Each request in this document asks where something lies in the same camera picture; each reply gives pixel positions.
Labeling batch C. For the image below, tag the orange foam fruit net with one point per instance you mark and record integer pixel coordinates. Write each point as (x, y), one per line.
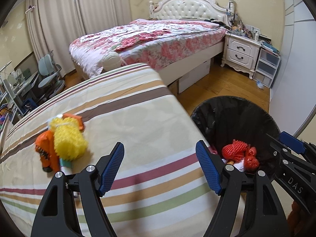
(236, 151)

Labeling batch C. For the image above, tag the white nightstand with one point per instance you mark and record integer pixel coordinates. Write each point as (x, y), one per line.
(240, 53)

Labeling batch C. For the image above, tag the beige curtains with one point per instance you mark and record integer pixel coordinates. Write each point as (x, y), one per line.
(54, 24)

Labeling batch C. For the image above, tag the grey blue desk chair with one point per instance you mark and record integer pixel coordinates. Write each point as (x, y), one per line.
(52, 83)

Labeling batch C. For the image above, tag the striped bed sheet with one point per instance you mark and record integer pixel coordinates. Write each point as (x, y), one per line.
(160, 189)

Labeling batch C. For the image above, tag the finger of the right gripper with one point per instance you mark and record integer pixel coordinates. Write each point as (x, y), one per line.
(284, 154)
(307, 150)

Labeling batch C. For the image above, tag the floral pink bed quilt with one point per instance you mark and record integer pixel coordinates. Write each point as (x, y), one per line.
(156, 43)

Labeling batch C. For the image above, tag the study desk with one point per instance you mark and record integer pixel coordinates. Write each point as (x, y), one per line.
(17, 87)

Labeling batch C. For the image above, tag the orange foil snack wrapper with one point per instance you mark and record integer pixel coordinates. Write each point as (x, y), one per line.
(44, 145)

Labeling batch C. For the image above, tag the teal white marker pen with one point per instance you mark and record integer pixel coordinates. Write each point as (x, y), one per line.
(64, 163)

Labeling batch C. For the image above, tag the orange red plastic bag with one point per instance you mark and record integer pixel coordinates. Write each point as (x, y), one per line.
(250, 161)

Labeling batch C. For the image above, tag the yellow foam fruit net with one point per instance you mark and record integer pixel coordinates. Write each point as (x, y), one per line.
(69, 142)

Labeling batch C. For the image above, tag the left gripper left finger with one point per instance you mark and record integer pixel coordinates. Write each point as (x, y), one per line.
(57, 215)

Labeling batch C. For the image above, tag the clear plastic drawer unit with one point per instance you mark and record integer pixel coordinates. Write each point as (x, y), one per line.
(266, 66)

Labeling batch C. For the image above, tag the white tufted headboard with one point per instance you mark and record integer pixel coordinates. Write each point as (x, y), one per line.
(192, 9)

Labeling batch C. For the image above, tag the black lined trash bin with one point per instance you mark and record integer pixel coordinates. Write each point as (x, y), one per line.
(223, 119)

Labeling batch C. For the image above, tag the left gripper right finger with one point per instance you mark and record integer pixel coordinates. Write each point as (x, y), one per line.
(263, 213)

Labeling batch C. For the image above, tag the white storage box under bed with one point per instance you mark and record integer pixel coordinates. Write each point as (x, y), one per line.
(194, 76)

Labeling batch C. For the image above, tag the white round bedpost knob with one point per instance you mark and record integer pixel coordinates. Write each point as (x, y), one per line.
(111, 61)

